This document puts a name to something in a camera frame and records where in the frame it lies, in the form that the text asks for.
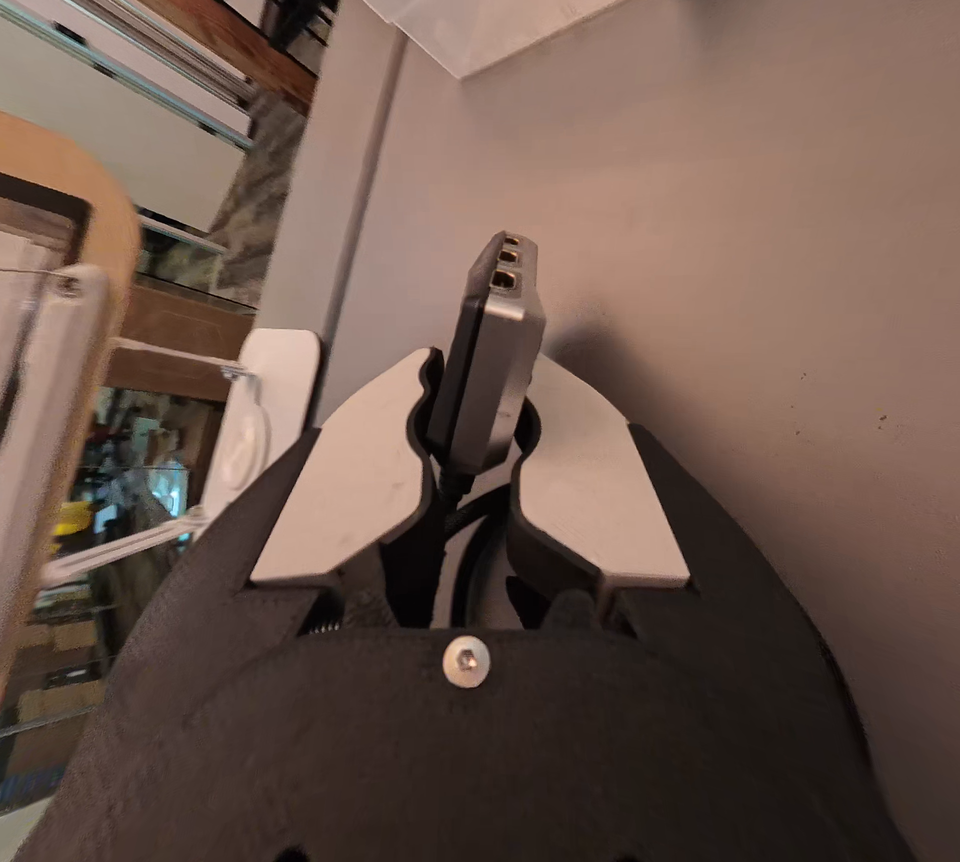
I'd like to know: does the black usb cable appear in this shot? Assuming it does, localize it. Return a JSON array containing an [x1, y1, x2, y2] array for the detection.
[[431, 460, 519, 626]]

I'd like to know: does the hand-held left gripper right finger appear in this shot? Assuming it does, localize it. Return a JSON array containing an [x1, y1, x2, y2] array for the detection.
[[504, 354, 691, 604]]

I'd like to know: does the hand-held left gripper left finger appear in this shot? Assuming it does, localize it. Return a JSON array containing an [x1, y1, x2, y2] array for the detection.
[[249, 348, 445, 626]]

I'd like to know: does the white monitor bracket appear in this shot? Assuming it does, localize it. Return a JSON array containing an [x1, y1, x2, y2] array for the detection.
[[0, 265, 207, 581]]

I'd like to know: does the black capture box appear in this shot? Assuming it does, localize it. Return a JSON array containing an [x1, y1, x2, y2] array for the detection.
[[426, 232, 546, 474]]

